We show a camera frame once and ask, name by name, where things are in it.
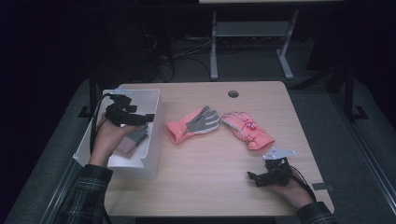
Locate black floor cables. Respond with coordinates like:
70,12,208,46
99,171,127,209
141,32,213,84

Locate person's right hand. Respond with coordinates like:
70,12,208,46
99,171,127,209
270,172,316,210

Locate white box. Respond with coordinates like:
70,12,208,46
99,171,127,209
72,88,166,180

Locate grey metal stand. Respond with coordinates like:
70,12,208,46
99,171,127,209
209,8,301,82

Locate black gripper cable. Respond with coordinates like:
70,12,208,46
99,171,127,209
89,92,114,155
290,165,318,203

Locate salmon glove with grey palm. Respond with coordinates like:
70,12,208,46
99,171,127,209
165,105,221,146

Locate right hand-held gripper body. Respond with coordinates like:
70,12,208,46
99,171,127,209
262,147,297,189

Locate pink padded ski glove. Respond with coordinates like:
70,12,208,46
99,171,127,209
219,110,276,152

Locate grey tape strip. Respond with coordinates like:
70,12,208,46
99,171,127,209
311,182,335,191

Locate pink and grey knit glove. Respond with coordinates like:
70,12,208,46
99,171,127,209
113,123,150,159

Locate person's left hand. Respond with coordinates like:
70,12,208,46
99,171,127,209
88,115,142,169

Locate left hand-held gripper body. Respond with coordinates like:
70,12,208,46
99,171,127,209
103,87,140,128

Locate black stand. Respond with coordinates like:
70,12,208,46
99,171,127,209
341,63,370,123

